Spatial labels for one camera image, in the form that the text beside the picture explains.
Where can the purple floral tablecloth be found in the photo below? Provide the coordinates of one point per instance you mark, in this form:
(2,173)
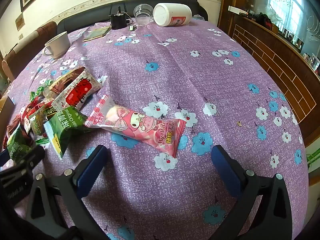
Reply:
(180,80)

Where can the small wall plaque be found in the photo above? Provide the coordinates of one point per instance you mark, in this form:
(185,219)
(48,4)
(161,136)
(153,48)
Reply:
(19,23)

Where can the green white striped object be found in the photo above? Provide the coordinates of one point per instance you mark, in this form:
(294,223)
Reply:
(313,158)

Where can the small black container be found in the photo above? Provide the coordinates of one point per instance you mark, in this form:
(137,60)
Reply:
(117,22)

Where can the brown snack packet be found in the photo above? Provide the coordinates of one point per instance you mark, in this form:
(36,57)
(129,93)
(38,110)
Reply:
(61,81)

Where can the clear plastic cup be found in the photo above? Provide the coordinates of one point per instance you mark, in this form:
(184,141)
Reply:
(143,17)

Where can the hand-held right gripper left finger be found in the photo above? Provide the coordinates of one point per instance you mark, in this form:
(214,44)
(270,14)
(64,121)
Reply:
(92,172)

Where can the green booklet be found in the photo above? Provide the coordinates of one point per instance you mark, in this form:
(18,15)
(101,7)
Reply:
(97,33)

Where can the pink snack packet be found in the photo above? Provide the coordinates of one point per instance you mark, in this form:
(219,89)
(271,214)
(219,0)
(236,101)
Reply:
(140,125)

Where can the black sofa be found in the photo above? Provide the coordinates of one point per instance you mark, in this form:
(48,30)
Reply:
(82,20)

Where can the black bag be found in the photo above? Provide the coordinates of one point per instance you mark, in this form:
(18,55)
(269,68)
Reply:
(262,19)

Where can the white plastic jar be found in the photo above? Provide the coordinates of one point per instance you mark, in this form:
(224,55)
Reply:
(172,13)

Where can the tan cardboard box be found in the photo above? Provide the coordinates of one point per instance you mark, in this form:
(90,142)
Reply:
(5,106)

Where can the white mug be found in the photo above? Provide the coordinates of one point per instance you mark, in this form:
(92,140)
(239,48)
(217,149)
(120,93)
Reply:
(58,45)

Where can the large green snack packet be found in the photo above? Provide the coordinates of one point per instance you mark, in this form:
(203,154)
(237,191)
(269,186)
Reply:
(65,130)

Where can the brown armchair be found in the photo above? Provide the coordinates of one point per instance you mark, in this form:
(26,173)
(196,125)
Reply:
(25,48)

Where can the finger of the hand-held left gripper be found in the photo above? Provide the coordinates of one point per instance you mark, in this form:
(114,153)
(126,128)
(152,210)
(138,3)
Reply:
(3,158)
(31,156)

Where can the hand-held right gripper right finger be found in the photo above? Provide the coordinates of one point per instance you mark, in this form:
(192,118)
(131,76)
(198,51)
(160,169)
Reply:
(225,173)

